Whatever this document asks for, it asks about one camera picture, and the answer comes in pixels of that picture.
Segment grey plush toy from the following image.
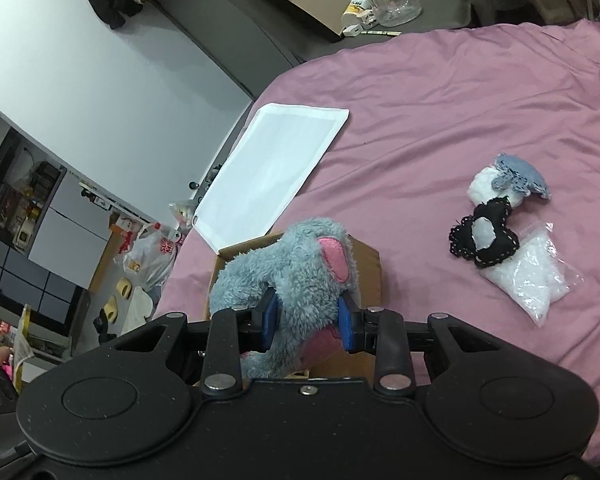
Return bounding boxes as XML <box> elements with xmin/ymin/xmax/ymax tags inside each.
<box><xmin>209</xmin><ymin>218</ymin><xmax>361</xmax><ymax>379</ymax></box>

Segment black lace-trimmed pad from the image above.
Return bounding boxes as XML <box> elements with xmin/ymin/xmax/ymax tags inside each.
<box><xmin>449</xmin><ymin>197</ymin><xmax>520</xmax><ymax>269</ymax></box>

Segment clear bag white filling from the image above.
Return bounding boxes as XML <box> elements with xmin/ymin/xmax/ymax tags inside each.
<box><xmin>479</xmin><ymin>222</ymin><xmax>584</xmax><ymax>327</ymax></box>

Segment brown cardboard box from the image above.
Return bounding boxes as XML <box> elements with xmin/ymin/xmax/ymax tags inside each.
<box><xmin>208</xmin><ymin>218</ymin><xmax>363</xmax><ymax>379</ymax></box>

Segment white plastic shopping bag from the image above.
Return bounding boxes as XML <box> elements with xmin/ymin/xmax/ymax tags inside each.
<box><xmin>121</xmin><ymin>222</ymin><xmax>182</xmax><ymax>292</ymax></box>

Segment yellow slippers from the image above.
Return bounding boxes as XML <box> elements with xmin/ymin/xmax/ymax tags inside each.
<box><xmin>102</xmin><ymin>278</ymin><xmax>133</xmax><ymax>323</ymax></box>

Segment white flat pillowcase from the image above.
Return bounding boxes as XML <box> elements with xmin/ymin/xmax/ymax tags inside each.
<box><xmin>194</xmin><ymin>103</ymin><xmax>349</xmax><ymax>252</ymax></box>

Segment blue-grey crochet piece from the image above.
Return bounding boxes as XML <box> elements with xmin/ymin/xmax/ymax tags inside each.
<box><xmin>491</xmin><ymin>153</ymin><xmax>550</xmax><ymax>200</ymax></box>

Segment pink bed sheet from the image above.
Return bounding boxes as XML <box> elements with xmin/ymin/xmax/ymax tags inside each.
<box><xmin>151</xmin><ymin>18</ymin><xmax>600</xmax><ymax>470</ymax></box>

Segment white supplement bottle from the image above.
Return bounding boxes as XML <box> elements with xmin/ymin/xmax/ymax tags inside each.
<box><xmin>341</xmin><ymin>0</ymin><xmax>378</xmax><ymax>37</ymax></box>

